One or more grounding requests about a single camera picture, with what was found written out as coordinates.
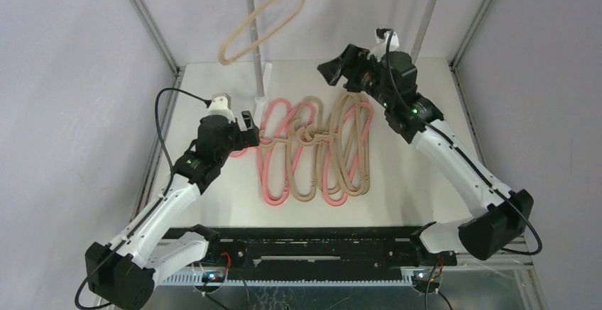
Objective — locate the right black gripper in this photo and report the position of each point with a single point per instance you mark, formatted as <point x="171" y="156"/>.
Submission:
<point x="348" y="64"/>

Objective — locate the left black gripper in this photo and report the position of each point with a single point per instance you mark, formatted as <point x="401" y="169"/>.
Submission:
<point x="248" y="138"/>

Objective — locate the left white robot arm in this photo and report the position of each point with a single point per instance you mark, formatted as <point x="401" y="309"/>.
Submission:
<point x="126" y="271"/>

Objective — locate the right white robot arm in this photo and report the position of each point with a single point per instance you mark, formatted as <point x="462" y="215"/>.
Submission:
<point x="499" y="214"/>

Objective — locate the beige hanger middle table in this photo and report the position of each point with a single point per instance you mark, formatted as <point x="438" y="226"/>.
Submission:
<point x="343" y="157"/>

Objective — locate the left grey rack pole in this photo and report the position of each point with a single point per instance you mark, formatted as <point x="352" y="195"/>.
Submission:
<point x="253" y="32"/>

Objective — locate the grey rack pole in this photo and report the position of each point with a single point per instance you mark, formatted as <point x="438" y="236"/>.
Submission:
<point x="422" y="30"/>
<point x="253" y="32"/>

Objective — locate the right grey rack pole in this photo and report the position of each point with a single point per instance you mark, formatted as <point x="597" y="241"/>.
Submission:
<point x="422" y="30"/>

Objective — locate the left circuit board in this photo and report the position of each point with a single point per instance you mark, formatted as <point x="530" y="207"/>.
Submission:
<point x="214" y="274"/>

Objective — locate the circuit board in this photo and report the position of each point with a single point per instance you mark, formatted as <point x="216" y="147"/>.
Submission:
<point x="428" y="283"/>
<point x="214" y="274"/>

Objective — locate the right circuit board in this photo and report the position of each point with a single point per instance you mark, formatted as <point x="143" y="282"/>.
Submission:
<point x="428" y="283"/>

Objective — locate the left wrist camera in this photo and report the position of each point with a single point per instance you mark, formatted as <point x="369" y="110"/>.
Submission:
<point x="221" y="106"/>

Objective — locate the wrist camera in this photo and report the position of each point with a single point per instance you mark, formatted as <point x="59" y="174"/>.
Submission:
<point x="386" y="41"/>
<point x="221" y="106"/>

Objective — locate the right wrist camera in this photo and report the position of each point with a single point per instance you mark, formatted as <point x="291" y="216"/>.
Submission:
<point x="386" y="41"/>

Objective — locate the right aluminium frame post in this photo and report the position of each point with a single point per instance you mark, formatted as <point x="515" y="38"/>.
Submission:
<point x="471" y="31"/>

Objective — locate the aluminium frame post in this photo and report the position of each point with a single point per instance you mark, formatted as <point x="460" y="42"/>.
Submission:
<point x="471" y="31"/>
<point x="146" y="18"/>

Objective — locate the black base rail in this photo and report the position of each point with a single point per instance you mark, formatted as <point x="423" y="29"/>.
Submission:
<point x="327" y="254"/>

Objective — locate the left aluminium frame post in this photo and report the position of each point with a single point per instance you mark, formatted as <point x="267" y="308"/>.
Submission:
<point x="146" y="18"/>

